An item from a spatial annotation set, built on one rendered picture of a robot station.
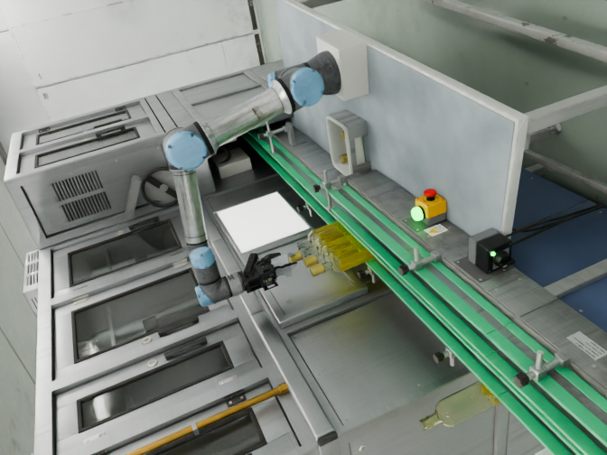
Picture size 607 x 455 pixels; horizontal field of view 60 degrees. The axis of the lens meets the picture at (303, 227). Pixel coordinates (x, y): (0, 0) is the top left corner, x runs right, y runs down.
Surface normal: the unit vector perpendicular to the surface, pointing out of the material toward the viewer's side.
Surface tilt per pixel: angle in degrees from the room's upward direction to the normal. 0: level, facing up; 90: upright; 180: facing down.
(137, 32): 90
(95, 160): 90
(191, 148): 81
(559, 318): 90
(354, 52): 90
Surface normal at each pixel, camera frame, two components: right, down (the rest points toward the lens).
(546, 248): -0.15, -0.83
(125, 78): 0.39, 0.44
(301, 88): 0.44, 0.20
